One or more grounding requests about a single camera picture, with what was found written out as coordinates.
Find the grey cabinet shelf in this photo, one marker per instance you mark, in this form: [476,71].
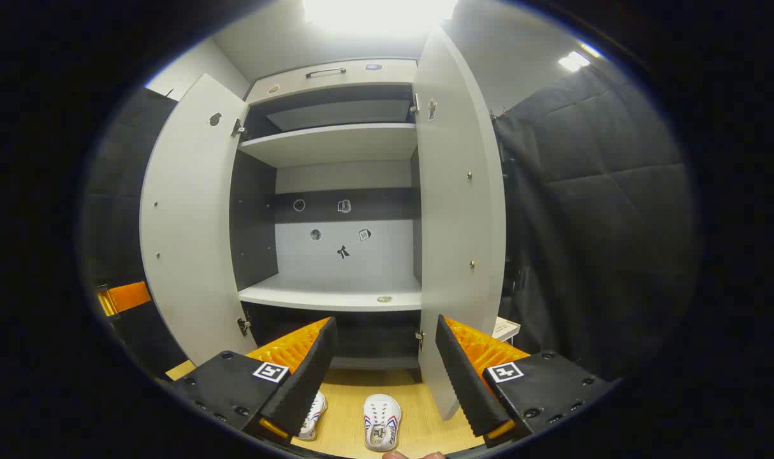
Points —
[323,294]
[336,143]

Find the white book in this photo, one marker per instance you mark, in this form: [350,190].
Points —
[505,328]

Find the grey shoe cabinet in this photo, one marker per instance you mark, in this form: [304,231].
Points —
[253,217]

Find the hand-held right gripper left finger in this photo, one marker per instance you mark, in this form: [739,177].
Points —
[307,376]

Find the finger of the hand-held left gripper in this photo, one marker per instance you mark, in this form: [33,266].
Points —
[129,296]

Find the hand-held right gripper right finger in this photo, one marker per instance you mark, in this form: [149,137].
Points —
[467,376]

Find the large ceiling light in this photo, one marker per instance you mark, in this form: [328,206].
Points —
[377,13]

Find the black backdrop cloth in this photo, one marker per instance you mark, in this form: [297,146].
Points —
[604,223]

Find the white shoe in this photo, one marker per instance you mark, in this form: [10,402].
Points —
[382,417]
[315,411]

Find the small ceiling light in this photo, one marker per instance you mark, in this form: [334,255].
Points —
[575,59]

